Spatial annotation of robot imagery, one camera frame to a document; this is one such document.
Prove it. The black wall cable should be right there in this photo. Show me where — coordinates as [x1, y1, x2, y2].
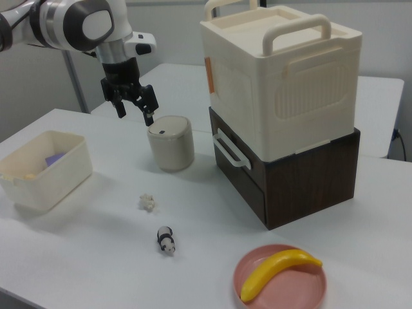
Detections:
[391, 127, 407, 162]

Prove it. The cream open plastic container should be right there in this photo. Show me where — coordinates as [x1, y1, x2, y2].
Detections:
[0, 130, 94, 212]

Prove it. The purple block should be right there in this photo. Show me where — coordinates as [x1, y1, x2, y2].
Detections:
[44, 152, 67, 167]

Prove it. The pink plate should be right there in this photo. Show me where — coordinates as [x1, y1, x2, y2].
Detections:
[233, 244, 328, 309]

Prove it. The small panda figurine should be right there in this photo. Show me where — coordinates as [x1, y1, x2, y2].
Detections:
[156, 225, 176, 258]

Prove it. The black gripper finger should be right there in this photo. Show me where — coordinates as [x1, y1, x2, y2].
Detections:
[124, 84, 160, 127]
[100, 78, 127, 120]

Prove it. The grey metal post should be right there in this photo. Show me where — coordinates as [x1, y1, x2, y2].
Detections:
[62, 50, 89, 114]

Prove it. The white drawer handle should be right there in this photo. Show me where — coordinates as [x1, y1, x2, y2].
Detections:
[212, 128, 252, 168]

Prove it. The large cream storage box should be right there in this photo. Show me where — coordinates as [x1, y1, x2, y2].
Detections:
[200, 0, 364, 162]

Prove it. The small beige trash can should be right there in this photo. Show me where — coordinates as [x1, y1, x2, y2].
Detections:
[147, 115, 195, 172]

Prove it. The yellow toy banana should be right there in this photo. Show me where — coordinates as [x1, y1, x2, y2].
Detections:
[240, 248, 324, 303]

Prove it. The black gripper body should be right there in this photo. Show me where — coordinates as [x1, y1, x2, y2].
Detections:
[102, 57, 142, 93]

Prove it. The crumpled white paper ball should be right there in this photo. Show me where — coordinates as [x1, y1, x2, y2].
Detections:
[138, 192, 156, 214]

